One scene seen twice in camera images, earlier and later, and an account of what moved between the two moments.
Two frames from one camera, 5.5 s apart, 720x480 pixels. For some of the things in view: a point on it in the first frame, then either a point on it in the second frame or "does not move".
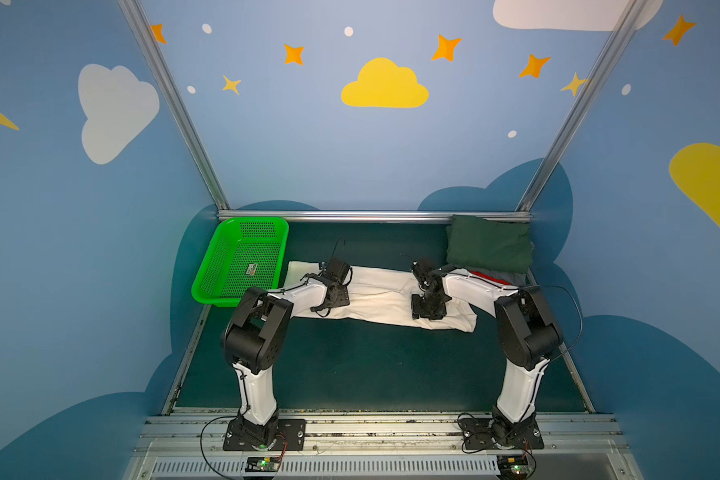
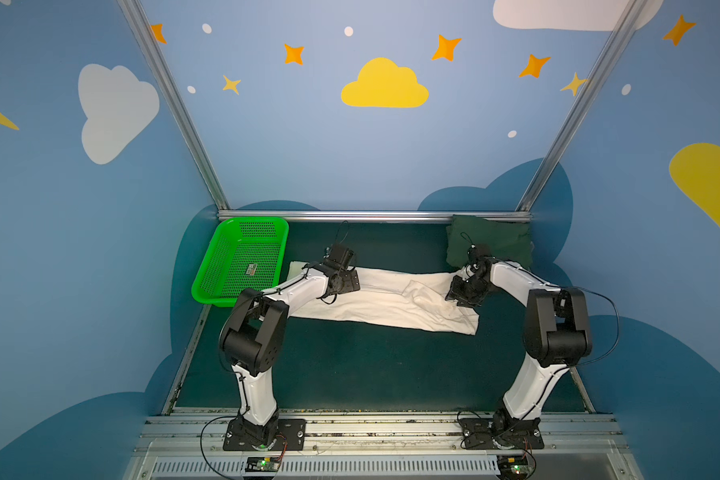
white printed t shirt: x=384 y=294 does not move
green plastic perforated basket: x=246 y=253 does not move
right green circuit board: x=512 y=467 does not move
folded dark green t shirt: x=473 y=241 does not move
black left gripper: x=336 y=294 -> x=346 y=281
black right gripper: x=429 y=306 -> x=459 y=291
